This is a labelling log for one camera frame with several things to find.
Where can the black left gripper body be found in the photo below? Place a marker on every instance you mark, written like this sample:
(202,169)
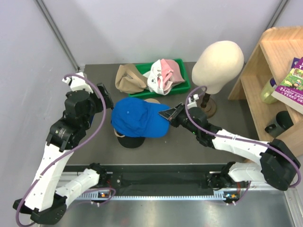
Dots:
(97,106)

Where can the cream mannequin head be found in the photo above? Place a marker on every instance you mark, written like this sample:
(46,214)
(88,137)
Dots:
(219,63)

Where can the pink and white cap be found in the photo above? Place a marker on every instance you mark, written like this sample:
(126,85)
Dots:
(163,76)

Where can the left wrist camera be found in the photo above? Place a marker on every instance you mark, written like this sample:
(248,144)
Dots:
(76,83)

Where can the black cap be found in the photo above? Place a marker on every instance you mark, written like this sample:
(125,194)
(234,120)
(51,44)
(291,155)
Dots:
(131,142)

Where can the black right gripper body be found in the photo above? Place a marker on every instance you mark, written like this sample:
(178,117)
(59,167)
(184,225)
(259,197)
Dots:
(182,117)

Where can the purple paperback book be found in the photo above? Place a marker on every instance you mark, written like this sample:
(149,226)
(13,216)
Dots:
(290,90)

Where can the dark green mug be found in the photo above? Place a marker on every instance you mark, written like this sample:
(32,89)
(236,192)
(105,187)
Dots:
(279,124)

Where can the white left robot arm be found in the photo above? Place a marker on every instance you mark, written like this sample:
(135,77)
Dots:
(44,202)

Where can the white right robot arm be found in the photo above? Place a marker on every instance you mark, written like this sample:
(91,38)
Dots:
(270,162)

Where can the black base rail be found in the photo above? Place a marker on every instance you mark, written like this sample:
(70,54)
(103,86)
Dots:
(175,179)

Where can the dark wooden stand base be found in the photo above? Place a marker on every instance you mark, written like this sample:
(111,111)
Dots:
(207,104)

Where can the yellow mug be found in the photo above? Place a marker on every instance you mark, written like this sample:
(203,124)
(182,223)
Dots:
(266,93)

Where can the blue cap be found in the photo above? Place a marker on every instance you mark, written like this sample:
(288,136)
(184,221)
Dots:
(139,118)

